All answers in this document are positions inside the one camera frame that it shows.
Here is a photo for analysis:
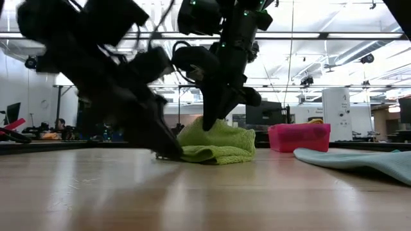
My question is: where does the person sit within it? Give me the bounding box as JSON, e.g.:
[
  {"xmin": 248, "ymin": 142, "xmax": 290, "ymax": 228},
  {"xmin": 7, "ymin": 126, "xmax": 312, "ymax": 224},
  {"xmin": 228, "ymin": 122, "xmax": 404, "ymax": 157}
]
[{"xmin": 53, "ymin": 117, "xmax": 68, "ymax": 133}]

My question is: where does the white column cabinet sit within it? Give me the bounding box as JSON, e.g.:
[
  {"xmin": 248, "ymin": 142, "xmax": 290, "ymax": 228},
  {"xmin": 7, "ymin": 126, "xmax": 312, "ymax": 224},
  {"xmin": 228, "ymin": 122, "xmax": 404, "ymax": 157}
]
[{"xmin": 322, "ymin": 88, "xmax": 353, "ymax": 142}]

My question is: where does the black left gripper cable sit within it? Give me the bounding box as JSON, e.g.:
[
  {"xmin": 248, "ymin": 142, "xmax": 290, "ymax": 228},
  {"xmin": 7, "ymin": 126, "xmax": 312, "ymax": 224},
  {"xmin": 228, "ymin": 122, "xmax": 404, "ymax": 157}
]
[{"xmin": 137, "ymin": 0, "xmax": 176, "ymax": 49}]

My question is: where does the black aluminium table frame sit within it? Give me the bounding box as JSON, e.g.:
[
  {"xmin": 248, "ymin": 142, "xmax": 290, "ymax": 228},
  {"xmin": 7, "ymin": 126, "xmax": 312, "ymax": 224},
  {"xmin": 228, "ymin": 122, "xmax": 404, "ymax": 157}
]
[{"xmin": 0, "ymin": 140, "xmax": 411, "ymax": 155}]

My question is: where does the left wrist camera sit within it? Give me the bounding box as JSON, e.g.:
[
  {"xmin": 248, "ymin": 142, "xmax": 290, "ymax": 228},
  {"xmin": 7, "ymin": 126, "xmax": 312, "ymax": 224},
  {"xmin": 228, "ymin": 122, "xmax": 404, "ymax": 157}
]
[{"xmin": 128, "ymin": 46, "xmax": 174, "ymax": 84}]

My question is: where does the orange background object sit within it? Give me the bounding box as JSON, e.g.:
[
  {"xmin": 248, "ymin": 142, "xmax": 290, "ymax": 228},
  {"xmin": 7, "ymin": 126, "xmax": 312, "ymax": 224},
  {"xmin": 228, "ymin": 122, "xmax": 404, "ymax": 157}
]
[{"xmin": 40, "ymin": 132, "xmax": 62, "ymax": 141}]

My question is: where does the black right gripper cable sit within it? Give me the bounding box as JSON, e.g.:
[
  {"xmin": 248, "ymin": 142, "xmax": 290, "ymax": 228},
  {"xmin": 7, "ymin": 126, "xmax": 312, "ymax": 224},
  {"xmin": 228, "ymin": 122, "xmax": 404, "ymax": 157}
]
[{"xmin": 171, "ymin": 40, "xmax": 197, "ymax": 84}]

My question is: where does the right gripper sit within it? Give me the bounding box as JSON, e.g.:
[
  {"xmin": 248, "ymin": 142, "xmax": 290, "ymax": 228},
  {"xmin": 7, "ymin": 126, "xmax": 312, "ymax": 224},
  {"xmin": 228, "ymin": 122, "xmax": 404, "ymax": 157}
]
[{"xmin": 195, "ymin": 69, "xmax": 263, "ymax": 132}]

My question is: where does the black hanging camera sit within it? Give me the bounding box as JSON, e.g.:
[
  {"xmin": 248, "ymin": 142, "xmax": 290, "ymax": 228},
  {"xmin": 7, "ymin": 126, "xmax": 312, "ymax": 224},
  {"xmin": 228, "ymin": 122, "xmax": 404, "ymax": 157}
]
[{"xmin": 247, "ymin": 41, "xmax": 260, "ymax": 64}]

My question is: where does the pink plastic bin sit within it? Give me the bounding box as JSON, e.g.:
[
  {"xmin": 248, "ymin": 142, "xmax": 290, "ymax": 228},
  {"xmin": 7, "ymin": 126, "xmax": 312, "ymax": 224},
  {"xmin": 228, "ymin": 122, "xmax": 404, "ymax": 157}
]
[{"xmin": 268, "ymin": 123, "xmax": 331, "ymax": 153}]

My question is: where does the small black monitor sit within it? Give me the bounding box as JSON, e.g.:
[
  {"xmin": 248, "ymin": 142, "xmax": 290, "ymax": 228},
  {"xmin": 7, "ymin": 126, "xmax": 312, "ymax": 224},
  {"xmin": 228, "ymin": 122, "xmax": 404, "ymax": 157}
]
[{"xmin": 6, "ymin": 102, "xmax": 22, "ymax": 125}]

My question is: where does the lime green microfiber towel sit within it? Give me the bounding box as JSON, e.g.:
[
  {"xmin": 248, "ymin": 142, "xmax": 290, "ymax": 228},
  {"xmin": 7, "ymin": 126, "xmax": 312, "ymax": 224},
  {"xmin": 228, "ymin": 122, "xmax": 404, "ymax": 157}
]
[{"xmin": 176, "ymin": 117, "xmax": 257, "ymax": 166}]

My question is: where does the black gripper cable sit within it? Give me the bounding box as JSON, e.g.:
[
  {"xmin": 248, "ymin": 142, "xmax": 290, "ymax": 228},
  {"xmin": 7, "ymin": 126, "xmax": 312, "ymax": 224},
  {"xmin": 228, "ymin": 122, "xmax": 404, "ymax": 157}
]
[
  {"xmin": 171, "ymin": 40, "xmax": 197, "ymax": 84},
  {"xmin": 137, "ymin": 0, "xmax": 176, "ymax": 49}
]

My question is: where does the light blue microfiber towel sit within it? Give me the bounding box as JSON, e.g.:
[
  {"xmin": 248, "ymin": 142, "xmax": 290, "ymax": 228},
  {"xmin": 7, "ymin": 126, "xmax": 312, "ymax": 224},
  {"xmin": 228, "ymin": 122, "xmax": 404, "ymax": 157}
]
[{"xmin": 293, "ymin": 147, "xmax": 411, "ymax": 187}]

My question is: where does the red object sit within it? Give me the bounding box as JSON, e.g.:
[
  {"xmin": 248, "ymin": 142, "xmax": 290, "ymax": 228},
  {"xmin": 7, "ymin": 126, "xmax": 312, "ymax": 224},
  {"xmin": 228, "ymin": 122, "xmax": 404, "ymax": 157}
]
[{"xmin": 0, "ymin": 117, "xmax": 26, "ymax": 132}]

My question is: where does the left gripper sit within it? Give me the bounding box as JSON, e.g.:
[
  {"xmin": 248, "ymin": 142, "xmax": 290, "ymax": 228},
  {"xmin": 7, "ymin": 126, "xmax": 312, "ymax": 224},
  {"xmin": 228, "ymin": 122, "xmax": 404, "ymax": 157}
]
[{"xmin": 35, "ymin": 38, "xmax": 184, "ymax": 160}]

